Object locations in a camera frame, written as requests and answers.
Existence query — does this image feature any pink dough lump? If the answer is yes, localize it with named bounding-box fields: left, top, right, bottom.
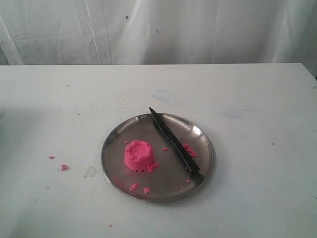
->
left=124, top=140, right=159, bottom=173

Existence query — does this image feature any black knife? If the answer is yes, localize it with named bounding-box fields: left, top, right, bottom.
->
left=149, top=107, right=205, bottom=185

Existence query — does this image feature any pink crumb cluster right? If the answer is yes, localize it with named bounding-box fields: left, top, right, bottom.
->
left=183, top=143, right=198, bottom=158

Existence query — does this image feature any round steel plate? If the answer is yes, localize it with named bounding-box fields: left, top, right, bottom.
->
left=101, top=114, right=215, bottom=202

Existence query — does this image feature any pink crumb front small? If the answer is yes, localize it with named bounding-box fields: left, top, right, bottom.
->
left=143, top=187, right=150, bottom=194

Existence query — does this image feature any pink crumb front left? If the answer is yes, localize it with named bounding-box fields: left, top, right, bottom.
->
left=129, top=183, right=139, bottom=191

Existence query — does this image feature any clear tape scrap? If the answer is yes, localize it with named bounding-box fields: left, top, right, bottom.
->
left=83, top=166, right=97, bottom=179

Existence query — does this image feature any white curtain backdrop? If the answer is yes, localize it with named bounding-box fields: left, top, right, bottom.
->
left=0, top=0, right=317, bottom=65

